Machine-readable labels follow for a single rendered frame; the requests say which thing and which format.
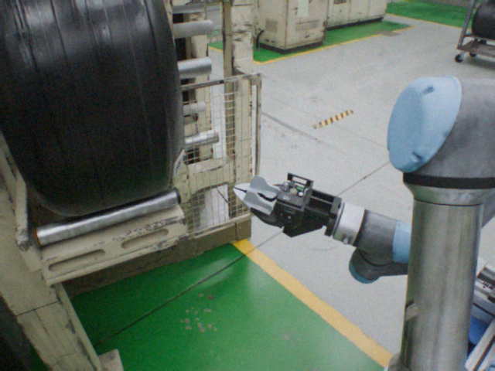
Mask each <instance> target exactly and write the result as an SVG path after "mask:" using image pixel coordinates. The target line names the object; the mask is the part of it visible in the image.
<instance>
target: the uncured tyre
mask: <svg viewBox="0 0 495 371"><path fill-rule="evenodd" d="M0 129H1V131H2V134H3V136H4V138H5V143H6V144H7V146H8V148H9V151H10V153H11V155H12V157H13V161H14V163H15V165H16V167H17V169H18V170H19V172H20V174H21V176H22V179H23V181H24V182H25V184H26V185H27V187H28V189H29V191H30V192H31V193H32V195H33V198H34V199H35V200H36V201H37V202H38V203H39V204H40V205H41V206H44V207H46V208H47V209H51V210H52V211H54V212H57V213H59V214H62V215H64V216H85V215H88V214H91V213H96V212H98V211H101V210H104V209H110V208H112V206H114V207H115V206H117V205H121V204H124V203H129V202H132V201H135V200H139V199H144V198H146V197H150V196H154V195H155V194H158V193H160V192H161V191H163V189H165V188H167V187H168V185H169V183H170V182H171V181H172V168H174V163H175V162H176V160H177V158H178V157H179V155H180V153H181V152H182V150H184V138H185V121H184V110H183V96H182V89H181V83H180V78H179V65H178V60H177V56H176V49H175V46H174V42H173V38H172V32H171V29H170V23H169V17H168V15H167V11H166V7H165V5H164V2H163V0H0Z"/></svg>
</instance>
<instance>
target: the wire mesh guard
mask: <svg viewBox="0 0 495 371"><path fill-rule="evenodd" d="M257 77H258V85H256V89H252V90H256V96H252V97H256V98H255V103H251V104H255V110H254V111H255V117H256V130H252V131H256V136H254V137H256V142H254V143H256V150H255V149H252V150H255V161H254V162H255V166H254V167H255V172H253V173H255V175H260V154H261V90H262V72H255V73H247V74H241V75H237V76H232V77H223V78H218V79H215V80H209V81H204V82H199V83H190V84H185V85H181V89H182V91H184V90H188V91H189V90H194V89H196V95H197V89H198V88H204V90H205V87H212V98H213V97H217V96H220V103H215V104H220V111H219V112H220V113H221V111H224V110H227V116H224V117H227V119H228V116H230V115H228V109H231V108H228V101H232V100H228V93H227V94H222V95H217V96H213V86H216V85H221V84H228V83H230V82H234V93H230V94H234V103H235V93H239V92H241V98H240V99H241V105H240V107H241V113H239V114H241V127H238V128H241V133H239V134H241V140H238V141H241V152H240V153H242V146H244V145H242V140H245V139H248V144H247V145H248V174H247V175H248V179H247V181H248V183H249V175H250V174H249V163H250V162H249V157H250V156H253V155H250V156H249V151H251V150H249V145H250V144H249V125H252V124H249V118H251V117H249V112H250V111H249V79H253V78H257ZM239 80H241V91H239V92H235V81H239ZM242 80H248V90H243V91H248V97H245V98H248V104H245V105H248V111H247V112H248V125H246V126H248V131H246V132H248V138H245V139H242V133H245V132H242V127H245V126H242V120H243V119H242V113H246V112H242V107H243V105H242V99H244V98H242V92H243V91H242ZM188 94H189V98H190V93H189V92H188ZM223 95H227V101H224V102H227V109H224V110H221V103H223V102H221V96H223ZM206 98H210V97H206V90H205V96H204V98H200V99H199V100H201V99H204V101H205V106H203V107H205V113H204V114H206V120H205V122H206V124H207V114H209V113H212V112H213V118H212V119H213V126H211V127H214V140H217V139H215V133H217V132H219V131H217V132H215V126H218V125H215V126H214V119H216V118H220V117H216V118H214V112H216V111H212V112H209V113H206V107H207V106H211V105H213V106H214V105H215V104H211V105H207V106H206V104H207V101H206ZM240 99H236V100H240ZM193 101H197V106H198V96H197V100H193ZM193 101H188V102H189V109H186V110H185V111H187V110H189V111H190V120H191V118H192V117H191V109H196V108H198V114H197V115H199V122H197V123H199V125H200V123H201V122H204V121H201V122H200V114H199V108H200V107H199V106H198V107H195V108H190V102H193ZM188 102H184V103H188ZM232 108H235V114H231V115H235V121H234V122H235V134H232V135H231V136H235V141H232V142H235V144H236V122H237V121H240V120H237V121H236V105H235V107H232ZM195 116H196V115H193V117H195ZM185 118H189V117H185ZM185 118H184V119H185ZM212 119H211V120H208V121H212ZM244 119H247V118H244ZM197 123H192V120H191V127H192V124H197ZM230 123H233V122H230ZM226 124H228V129H227V130H228V137H225V138H228V143H225V144H228V145H229V143H231V142H229V137H231V136H229V130H230V129H229V122H228V123H226ZM186 125H189V124H186ZM186 125H185V126H186ZM219 125H220V131H222V125H223V124H222V114H221V120H220V124H219ZM211 127H206V129H207V128H211ZM200 129H204V128H200ZM200 129H197V130H200ZM231 129H234V128H231ZM227 130H224V131H227ZM193 131H196V130H193V129H192V131H190V132H192V138H189V139H194V137H193ZM187 133H189V132H187ZM210 134H213V133H210ZM210 134H206V135H203V136H207V135H210ZM203 136H200V143H197V144H201V143H204V142H201V137H203ZM254 137H251V138H254ZM196 138H199V137H196ZM184 139H186V132H185V138H184ZM189 139H186V140H189ZM218 139H221V150H222V145H225V144H222V142H223V132H221V138H218ZM186 140H184V141H186ZM214 140H211V141H214ZM205 142H207V148H205V149H208V137H207V141H205ZM254 143H251V144H254ZM197 144H194V145H197ZM194 145H191V146H193V151H192V152H193V154H194V152H195V151H194ZM191 146H187V147H191ZM217 146H218V145H216V141H215V147H212V148H215V153H211V154H216V153H218V152H216V147H217ZM187 147H186V142H185V147H184V148H186V153H185V154H186V161H187V166H186V167H187V169H189V163H188V161H189V160H188V154H189V153H192V152H189V153H187ZM238 147H240V146H238ZM235 148H237V147H235ZM205 149H202V146H201V150H198V151H201V155H202V150H205ZM228 150H229V155H228V156H229V168H228V169H229V171H230V168H232V167H236V172H233V173H236V178H233V179H236V184H238V183H237V178H238V177H237V166H238V165H237V154H239V153H237V149H236V154H233V155H236V160H235V161H236V166H232V167H230V149H228ZM225 151H227V150H225ZM219 152H222V157H220V158H222V164H219V165H222V168H223V164H225V163H223V158H224V151H219ZM243 152H246V151H243ZM211 154H209V149H208V160H209V155H211ZM203 156H205V155H202V156H199V158H202V163H198V164H202V165H203V163H205V162H203ZM220 158H218V159H220ZM193 159H194V162H195V159H196V158H195V154H194V158H193ZM193 159H190V160H193ZM214 160H216V165H214V166H216V168H217V156H216V159H214ZM214 160H211V161H214ZM183 162H185V161H183ZM208 162H209V167H207V168H209V171H210V167H213V166H210V161H208ZM231 162H234V161H231ZM198 164H196V163H195V172H197V171H196V165H198ZM245 164H247V163H245ZM190 166H193V165H190ZM186 167H183V168H186ZM180 169H181V175H182V168H180ZM224 170H227V168H225V169H224ZM220 171H223V170H220ZM220 171H216V173H217V172H220ZM190 173H192V172H189V171H188V173H186V174H188V176H189V174H190ZM183 175H185V174H183ZM178 176H179V175H178ZM222 176H223V181H222V183H223V187H221V188H224V187H226V186H224V176H225V174H224V171H223V175H222ZM196 177H199V176H196ZM196 177H194V178H196ZM218 177H220V176H218ZM218 177H216V178H218ZM231 180H232V179H231V178H230V180H227V181H231ZM227 181H225V182H227ZM244 182H246V181H244ZM219 183H221V182H219ZM239 183H240V182H239ZM216 184H218V183H216ZM216 184H214V185H216ZM232 185H235V184H232ZM232 185H231V184H230V185H228V186H232ZM208 186H210V195H211V192H212V191H211V186H212V185H208ZM205 187H207V186H204V187H202V188H204V193H202V194H204V195H205V193H207V192H205ZM202 188H199V189H202ZM193 191H196V189H194V190H193ZM231 191H233V190H230V191H229V192H231ZM202 194H199V195H202ZM197 196H198V189H197ZM233 196H235V195H233ZM228 197H231V195H230V196H228ZM222 199H224V205H225V204H227V203H225V191H224V198H222ZM199 200H202V199H199V198H198V200H197V202H198V206H196V207H199V211H197V213H199V214H200V206H199ZM237 200H238V198H237V199H235V201H237ZM217 201H218V210H217V212H218V213H219V206H220V205H219V201H220V199H218V200H217ZM229 203H230V207H227V208H230V219H229V220H226V219H227V218H226V214H227V213H226V210H225V214H223V215H225V219H224V220H225V221H222V223H220V216H219V220H218V221H219V223H218V224H215V223H213V225H212V226H208V227H205V228H203V229H202V227H203V226H202V225H201V227H198V228H201V229H200V230H195V224H197V223H201V222H203V221H205V220H203V221H201V217H202V216H199V218H200V222H197V223H193V225H194V229H193V230H195V231H193V232H190V231H191V230H189V231H188V234H189V238H192V237H193V236H196V235H198V234H201V233H205V232H208V231H211V230H215V229H218V228H221V227H224V226H227V225H230V224H232V223H237V222H240V220H245V219H247V218H250V217H252V216H255V215H254V214H250V213H249V212H250V211H249V209H248V214H245V215H243V208H246V207H243V204H242V203H241V204H242V208H241V209H242V213H241V214H242V216H237V215H236V216H237V217H235V218H232V219H231V217H232V216H231V213H232V212H231V207H232V206H231V202H229ZM236 206H237V205H236ZM196 207H193V208H196ZM193 208H191V209H193ZM227 208H225V209H227ZM236 211H237V209H236ZM193 214H195V213H193ZM209 214H211V213H209ZM209 214H207V208H206V215H209ZM206 215H204V216H206ZM207 220H209V219H206V221H207ZM214 224H215V225H214ZM190 226H192V225H190ZM206 226H207V224H206ZM198 228H196V229H198ZM188 229H189V224H188Z"/></svg>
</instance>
